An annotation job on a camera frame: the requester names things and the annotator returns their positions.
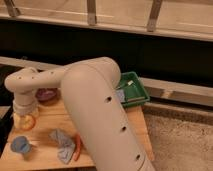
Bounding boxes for yellow red apple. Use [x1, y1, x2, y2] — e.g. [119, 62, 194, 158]
[14, 115, 36, 131]

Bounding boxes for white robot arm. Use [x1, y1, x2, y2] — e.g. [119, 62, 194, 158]
[5, 57, 155, 171]

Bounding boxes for blue plastic cup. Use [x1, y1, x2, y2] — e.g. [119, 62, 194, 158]
[10, 136, 31, 154]

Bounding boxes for purple bowl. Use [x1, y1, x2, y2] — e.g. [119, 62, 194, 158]
[36, 88, 57, 102]

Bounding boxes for grey blue cloth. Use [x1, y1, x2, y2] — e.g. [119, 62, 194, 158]
[49, 129, 76, 164]

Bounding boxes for orange carrot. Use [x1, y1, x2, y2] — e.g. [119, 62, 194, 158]
[73, 134, 82, 161]

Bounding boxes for blue sponge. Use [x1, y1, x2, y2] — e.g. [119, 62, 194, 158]
[116, 89, 125, 103]

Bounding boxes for green plastic tray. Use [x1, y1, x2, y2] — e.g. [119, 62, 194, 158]
[116, 72, 150, 108]

